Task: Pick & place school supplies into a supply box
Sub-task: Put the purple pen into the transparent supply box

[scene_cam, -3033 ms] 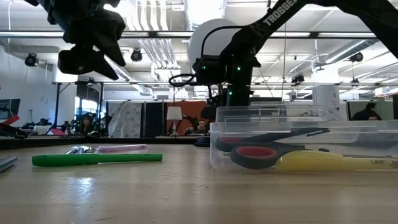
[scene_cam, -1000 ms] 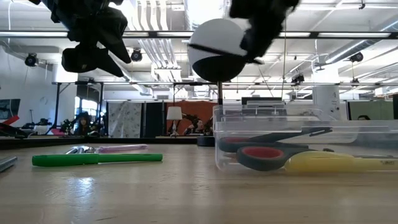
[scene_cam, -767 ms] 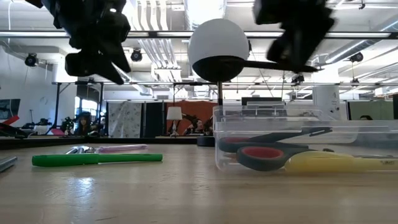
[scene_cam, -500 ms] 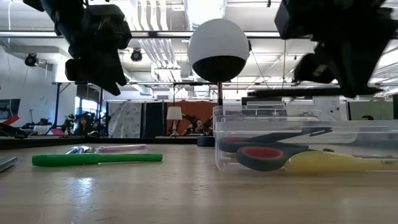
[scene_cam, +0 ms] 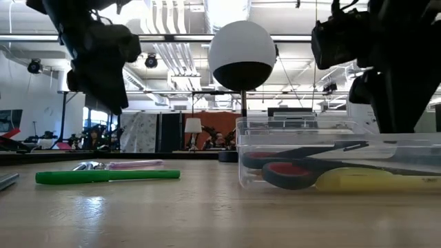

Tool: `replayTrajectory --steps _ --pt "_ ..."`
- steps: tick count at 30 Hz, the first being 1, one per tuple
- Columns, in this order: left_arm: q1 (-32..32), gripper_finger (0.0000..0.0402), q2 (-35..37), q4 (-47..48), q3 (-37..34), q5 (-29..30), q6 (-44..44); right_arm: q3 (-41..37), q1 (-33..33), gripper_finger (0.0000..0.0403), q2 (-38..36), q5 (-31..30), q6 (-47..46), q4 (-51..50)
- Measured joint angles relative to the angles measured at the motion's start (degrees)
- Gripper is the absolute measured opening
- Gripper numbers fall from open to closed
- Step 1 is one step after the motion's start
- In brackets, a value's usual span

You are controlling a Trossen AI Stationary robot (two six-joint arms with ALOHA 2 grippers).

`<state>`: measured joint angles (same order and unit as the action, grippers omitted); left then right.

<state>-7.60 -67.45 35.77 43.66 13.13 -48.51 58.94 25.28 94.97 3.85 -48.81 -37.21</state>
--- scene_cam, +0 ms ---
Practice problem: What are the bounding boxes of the white globe lamp black stand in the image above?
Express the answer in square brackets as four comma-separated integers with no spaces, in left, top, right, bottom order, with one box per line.
[207,20,276,163]

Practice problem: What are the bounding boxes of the patterned grey partition panel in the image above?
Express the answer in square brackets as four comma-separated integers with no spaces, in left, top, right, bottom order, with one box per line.
[120,112,158,153]

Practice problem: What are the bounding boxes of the orange partition panel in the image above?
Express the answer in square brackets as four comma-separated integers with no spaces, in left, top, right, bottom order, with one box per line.
[182,112,242,152]

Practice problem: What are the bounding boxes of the black computer monitor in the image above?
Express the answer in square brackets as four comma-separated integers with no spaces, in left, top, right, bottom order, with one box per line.
[267,107,313,120]

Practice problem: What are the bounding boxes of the purple pen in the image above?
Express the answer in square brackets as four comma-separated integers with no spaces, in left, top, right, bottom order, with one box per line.
[105,159,165,170]

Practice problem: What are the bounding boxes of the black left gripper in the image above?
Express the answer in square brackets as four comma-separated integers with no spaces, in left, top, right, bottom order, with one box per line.
[58,20,142,116]

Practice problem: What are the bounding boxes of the yellow highlighter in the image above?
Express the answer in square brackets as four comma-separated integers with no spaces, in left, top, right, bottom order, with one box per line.
[315,167,441,193]

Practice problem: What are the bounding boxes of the green marker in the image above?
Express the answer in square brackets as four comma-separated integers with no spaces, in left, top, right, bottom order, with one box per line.
[34,169,181,185]

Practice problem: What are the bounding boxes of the black metal frame stand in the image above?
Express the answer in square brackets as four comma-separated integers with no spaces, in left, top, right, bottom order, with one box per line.
[57,90,120,152]

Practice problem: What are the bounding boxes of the black ceiling spotlight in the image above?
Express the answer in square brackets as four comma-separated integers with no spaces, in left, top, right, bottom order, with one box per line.
[27,58,44,75]
[144,53,158,69]

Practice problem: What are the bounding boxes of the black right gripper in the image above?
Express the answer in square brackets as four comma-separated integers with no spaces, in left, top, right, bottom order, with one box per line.
[311,8,441,134]

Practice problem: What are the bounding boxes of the black scissors with red handles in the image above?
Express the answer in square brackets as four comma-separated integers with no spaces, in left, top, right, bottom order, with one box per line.
[240,140,441,190]

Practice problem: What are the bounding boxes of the person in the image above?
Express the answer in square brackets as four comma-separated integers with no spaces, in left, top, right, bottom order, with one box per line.
[212,132,227,149]
[84,127,101,152]

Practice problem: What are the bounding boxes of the black metal table frame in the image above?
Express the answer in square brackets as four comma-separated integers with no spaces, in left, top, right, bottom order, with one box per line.
[0,150,238,166]

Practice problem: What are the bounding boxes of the black partition panel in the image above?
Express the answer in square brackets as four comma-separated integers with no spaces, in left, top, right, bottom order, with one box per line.
[156,112,183,153]

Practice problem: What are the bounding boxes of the white shade table lamp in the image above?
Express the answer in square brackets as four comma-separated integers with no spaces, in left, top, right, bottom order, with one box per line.
[184,118,203,152]

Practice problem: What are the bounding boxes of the black pen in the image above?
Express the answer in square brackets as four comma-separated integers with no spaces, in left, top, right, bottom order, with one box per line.
[0,172,20,191]

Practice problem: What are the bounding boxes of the clear plastic supply box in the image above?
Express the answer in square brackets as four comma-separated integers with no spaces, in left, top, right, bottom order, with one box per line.
[236,116,441,194]

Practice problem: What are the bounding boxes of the wall screen with red stripe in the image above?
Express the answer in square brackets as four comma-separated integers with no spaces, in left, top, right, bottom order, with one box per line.
[0,109,23,138]

